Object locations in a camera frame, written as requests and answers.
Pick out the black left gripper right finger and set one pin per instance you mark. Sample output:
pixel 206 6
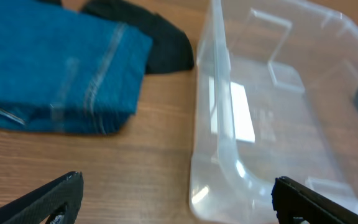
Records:
pixel 295 203

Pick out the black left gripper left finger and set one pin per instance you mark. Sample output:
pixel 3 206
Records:
pixel 58 201

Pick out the blue jeans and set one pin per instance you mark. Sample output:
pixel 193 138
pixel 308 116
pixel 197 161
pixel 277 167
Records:
pixel 65 72

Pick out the white label in bin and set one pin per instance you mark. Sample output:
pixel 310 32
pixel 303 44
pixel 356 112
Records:
pixel 243 127

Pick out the clear plastic storage bin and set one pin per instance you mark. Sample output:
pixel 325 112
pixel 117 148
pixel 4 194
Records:
pixel 298 62

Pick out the black folded sock right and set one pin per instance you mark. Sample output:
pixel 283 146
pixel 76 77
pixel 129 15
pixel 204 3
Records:
pixel 171 50

